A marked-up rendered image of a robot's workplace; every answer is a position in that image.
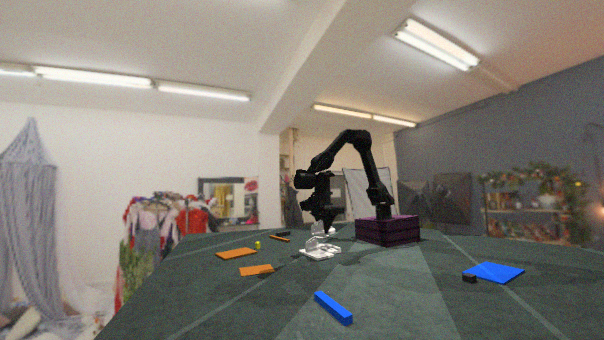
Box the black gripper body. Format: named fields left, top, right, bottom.
left=307, top=189, right=345, bottom=215

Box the blue rectangular bar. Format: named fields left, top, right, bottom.
left=314, top=291, right=353, bottom=326

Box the blue flat plate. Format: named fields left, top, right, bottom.
left=462, top=261, right=525, bottom=285

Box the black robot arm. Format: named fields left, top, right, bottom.
left=293, top=129, right=395, bottom=221

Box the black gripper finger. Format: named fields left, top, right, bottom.
left=310, top=212, right=324, bottom=223
left=320, top=214, right=338, bottom=234

